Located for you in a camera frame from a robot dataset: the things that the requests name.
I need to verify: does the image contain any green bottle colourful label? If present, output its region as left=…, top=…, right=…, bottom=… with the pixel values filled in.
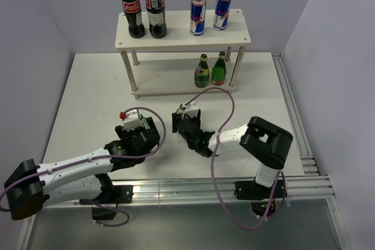
left=194, top=54, right=210, bottom=88

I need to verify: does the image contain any green bottle gold cap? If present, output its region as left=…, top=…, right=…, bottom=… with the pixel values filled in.
left=211, top=52, right=226, bottom=86

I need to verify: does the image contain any Red Bull can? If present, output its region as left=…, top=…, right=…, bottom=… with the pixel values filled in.
left=190, top=0, right=207, bottom=36
left=213, top=0, right=231, bottom=30

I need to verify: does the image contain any clear glass soda bottle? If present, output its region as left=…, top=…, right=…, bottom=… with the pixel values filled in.
left=176, top=103, right=188, bottom=116

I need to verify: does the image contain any clear Chang soda bottle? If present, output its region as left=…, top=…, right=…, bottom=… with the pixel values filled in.
left=137, top=110, right=149, bottom=129

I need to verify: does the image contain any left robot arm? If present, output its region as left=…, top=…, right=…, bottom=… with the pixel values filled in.
left=1, top=117, right=166, bottom=221

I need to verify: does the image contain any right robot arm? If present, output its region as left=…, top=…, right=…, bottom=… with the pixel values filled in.
left=172, top=109, right=294, bottom=197

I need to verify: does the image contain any white two-tier shelf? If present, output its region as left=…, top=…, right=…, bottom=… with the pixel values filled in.
left=115, top=9, right=251, bottom=99

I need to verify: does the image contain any Coca-Cola glass bottle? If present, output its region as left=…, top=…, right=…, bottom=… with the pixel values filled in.
left=122, top=0, right=145, bottom=39

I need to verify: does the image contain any dark cola bottle red label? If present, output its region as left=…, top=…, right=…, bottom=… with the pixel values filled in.
left=145, top=0, right=167, bottom=39

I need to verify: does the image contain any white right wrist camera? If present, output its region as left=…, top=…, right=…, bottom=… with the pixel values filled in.
left=182, top=101, right=199, bottom=119

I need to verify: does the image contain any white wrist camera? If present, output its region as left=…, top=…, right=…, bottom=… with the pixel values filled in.
left=120, top=109, right=143, bottom=131
left=182, top=101, right=199, bottom=119

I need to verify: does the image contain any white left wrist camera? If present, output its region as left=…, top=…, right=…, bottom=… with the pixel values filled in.
left=120, top=109, right=143, bottom=131

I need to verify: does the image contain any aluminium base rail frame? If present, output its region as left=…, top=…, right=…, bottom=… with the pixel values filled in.
left=27, top=53, right=350, bottom=249

